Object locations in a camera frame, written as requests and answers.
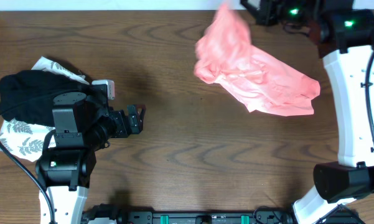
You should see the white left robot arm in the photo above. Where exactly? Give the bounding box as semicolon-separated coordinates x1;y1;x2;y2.
35;91;146;223

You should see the black folded garment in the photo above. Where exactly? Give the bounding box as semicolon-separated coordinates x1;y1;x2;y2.
0;70;89;126

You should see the white fern-print drawstring bag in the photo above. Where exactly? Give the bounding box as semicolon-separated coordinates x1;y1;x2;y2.
0;57;89;162

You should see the pink cloth garment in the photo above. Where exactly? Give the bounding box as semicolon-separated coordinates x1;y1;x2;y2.
194;2;320;116

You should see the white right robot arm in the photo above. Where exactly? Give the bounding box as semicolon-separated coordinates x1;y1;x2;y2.
241;0;374;223

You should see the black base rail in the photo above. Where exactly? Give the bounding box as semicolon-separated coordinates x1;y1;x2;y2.
80;203;367;224

